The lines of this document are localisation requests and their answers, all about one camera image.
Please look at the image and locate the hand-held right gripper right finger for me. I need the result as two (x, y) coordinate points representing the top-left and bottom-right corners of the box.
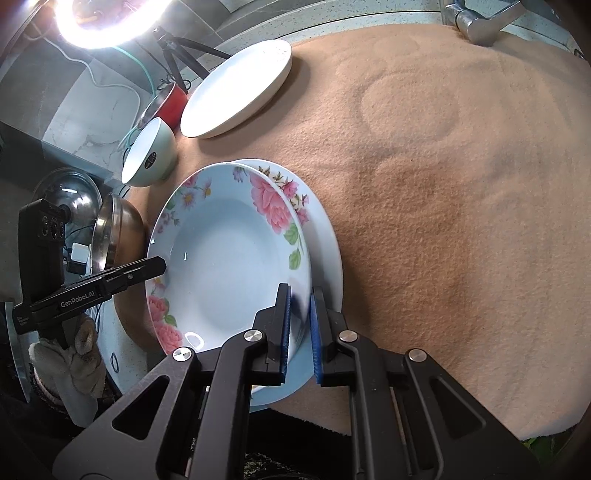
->
(310, 286), (542, 480)

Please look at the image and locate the chrome faucet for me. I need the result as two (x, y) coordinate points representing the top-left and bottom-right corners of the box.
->
(441, 0), (527, 46)

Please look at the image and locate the white cable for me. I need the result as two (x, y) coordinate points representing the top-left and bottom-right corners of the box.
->
(44, 37), (141, 139)

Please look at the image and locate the steel bowl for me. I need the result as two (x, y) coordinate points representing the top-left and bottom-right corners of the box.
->
(90, 193), (148, 273)

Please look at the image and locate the teal hose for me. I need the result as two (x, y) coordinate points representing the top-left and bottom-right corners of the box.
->
(117, 46), (157, 162)

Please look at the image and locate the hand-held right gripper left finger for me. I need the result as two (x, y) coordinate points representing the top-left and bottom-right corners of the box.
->
(53, 282), (293, 480)

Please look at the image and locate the red pot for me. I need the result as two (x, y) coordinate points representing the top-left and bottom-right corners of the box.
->
(136, 80), (189, 134)

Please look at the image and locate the pale green bowl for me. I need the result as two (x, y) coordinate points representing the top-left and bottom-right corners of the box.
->
(121, 117), (178, 188)

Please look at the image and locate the plain white plate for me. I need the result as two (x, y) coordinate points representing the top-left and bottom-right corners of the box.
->
(180, 39), (294, 139)

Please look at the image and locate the floral deep plate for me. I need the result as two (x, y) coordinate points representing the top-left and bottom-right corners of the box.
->
(145, 161), (312, 361)

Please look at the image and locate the ring light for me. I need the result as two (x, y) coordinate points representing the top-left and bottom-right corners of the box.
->
(54, 0), (160, 49)

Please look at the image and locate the steel pot lid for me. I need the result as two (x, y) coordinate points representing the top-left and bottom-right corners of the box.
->
(34, 168), (103, 232)

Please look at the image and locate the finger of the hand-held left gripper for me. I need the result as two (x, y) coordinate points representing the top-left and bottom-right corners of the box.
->
(104, 257), (168, 298)

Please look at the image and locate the peach cloth mat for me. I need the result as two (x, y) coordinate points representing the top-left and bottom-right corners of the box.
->
(113, 23), (591, 439)

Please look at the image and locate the black tripod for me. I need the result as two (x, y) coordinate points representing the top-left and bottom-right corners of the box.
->
(152, 27), (232, 93)

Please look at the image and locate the person's left hand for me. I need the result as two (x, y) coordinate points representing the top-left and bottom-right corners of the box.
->
(28, 316), (108, 408)

